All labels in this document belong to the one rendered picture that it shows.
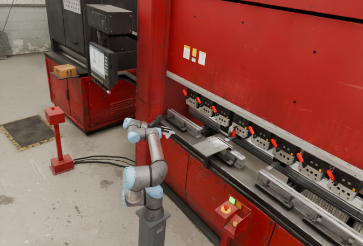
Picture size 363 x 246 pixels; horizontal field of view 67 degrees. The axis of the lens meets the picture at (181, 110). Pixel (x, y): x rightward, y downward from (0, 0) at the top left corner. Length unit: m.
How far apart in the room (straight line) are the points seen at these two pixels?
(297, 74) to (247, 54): 0.40
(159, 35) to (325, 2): 1.50
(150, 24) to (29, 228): 2.24
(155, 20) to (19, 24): 6.22
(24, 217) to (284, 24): 2.90
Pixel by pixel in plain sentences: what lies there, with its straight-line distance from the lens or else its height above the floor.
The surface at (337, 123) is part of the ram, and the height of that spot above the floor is 1.60.
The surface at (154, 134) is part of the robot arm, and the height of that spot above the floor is 1.36.
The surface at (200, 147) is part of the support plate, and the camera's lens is 2.33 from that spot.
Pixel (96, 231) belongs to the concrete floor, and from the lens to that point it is 3.00.
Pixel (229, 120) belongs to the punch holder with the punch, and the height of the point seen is 1.24.
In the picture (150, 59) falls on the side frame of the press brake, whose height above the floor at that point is 1.54.
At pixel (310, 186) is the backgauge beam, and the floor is 0.92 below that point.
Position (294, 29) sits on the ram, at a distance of 1.85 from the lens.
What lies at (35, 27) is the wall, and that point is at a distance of 8.64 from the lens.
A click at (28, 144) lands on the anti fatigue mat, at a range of 4.34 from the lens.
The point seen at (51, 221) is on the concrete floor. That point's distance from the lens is 3.18.
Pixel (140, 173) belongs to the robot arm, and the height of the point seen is 1.35.
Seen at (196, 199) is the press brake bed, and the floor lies 0.33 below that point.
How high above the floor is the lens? 2.28
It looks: 26 degrees down
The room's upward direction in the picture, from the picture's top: 5 degrees clockwise
